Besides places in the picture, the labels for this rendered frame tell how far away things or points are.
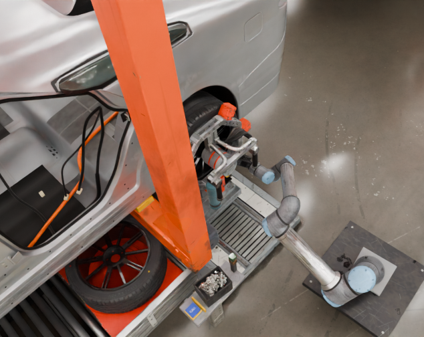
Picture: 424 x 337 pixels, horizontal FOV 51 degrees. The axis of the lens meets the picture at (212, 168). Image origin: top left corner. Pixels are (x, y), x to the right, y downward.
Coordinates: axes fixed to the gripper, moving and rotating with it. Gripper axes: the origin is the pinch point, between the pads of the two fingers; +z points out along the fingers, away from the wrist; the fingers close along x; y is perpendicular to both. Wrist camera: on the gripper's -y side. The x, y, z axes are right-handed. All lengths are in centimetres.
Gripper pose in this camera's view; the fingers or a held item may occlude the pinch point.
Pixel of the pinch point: (230, 152)
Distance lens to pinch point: 324.4
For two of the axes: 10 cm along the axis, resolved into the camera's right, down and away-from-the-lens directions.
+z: -7.1, -5.3, 4.6
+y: 5.5, -0.2, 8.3
